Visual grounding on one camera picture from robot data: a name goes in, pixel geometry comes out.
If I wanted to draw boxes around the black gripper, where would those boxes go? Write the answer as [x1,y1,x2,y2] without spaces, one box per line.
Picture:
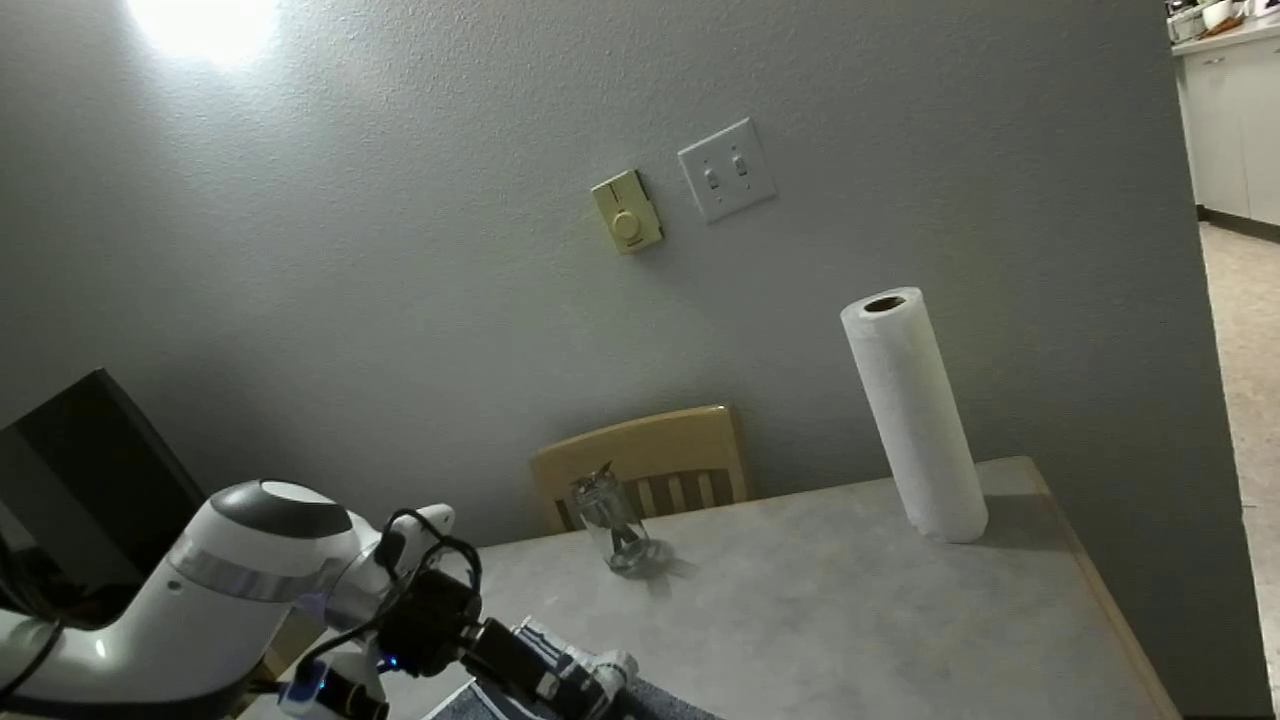
[461,619,642,701]

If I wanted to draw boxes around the grey blue towel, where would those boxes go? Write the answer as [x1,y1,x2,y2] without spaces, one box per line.
[425,675,720,720]

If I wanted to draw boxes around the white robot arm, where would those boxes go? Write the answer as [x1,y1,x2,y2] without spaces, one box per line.
[0,481,638,720]

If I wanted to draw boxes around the white paper towel roll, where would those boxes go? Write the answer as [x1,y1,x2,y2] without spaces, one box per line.
[840,290,987,545]

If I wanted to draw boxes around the wooden chair behind table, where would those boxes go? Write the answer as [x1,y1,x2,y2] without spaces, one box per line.
[529,404,752,531]

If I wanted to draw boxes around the black monitor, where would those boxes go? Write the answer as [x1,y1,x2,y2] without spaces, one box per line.
[0,368,205,623]

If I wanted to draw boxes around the white kitchen cabinet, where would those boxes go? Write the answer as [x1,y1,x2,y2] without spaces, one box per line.
[1171,17,1280,225]

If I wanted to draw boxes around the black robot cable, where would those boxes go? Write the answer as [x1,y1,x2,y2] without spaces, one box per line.
[285,502,489,684]

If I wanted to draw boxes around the beige dimmer switch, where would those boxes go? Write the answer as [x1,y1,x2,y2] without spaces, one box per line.
[590,168,665,257]

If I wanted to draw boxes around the white double light switch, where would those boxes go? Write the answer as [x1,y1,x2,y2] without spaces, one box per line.
[678,120,775,225]

